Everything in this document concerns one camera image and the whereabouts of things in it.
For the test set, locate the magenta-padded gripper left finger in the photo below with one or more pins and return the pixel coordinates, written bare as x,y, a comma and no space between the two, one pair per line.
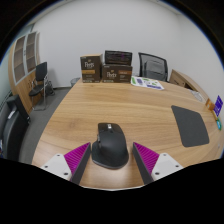
77,159

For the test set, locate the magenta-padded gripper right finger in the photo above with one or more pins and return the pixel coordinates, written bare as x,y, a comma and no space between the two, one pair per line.
146,159

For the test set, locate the black computer mouse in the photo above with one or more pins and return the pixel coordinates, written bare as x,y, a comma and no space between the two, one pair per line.
110,148

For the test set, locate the dark grey mouse pad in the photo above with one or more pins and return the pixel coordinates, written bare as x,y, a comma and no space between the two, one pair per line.
190,126

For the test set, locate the black leather office chair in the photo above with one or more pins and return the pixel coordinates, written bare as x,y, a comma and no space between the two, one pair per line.
13,130

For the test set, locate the white printed paper sheet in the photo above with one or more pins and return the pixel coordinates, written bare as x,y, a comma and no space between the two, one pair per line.
146,82

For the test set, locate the mesh wastebasket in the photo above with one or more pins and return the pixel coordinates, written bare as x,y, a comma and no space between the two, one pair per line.
75,81

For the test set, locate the green small packet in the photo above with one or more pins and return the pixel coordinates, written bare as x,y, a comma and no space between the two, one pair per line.
218,124

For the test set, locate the round grey disc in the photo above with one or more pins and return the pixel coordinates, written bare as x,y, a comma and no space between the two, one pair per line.
198,96

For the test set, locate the small orange box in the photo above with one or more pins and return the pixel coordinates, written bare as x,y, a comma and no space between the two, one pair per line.
210,105

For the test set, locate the wooden side desk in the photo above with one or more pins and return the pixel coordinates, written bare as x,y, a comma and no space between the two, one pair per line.
185,81

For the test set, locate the purple card box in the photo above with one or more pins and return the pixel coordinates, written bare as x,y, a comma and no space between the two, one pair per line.
218,105

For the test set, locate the wide brown cardboard box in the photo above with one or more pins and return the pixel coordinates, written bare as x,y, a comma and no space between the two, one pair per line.
116,73

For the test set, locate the black mesh office chair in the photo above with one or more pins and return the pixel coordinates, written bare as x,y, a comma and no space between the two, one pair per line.
153,68

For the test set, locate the black visitor chair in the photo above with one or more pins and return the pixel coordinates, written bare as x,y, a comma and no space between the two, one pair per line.
40,75

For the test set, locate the tall brown cardboard box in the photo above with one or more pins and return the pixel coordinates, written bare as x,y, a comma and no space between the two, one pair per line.
90,68

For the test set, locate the black printed box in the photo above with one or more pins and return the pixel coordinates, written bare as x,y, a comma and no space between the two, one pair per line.
118,57

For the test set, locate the wooden shelf unit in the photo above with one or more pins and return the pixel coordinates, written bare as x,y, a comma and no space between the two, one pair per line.
23,66

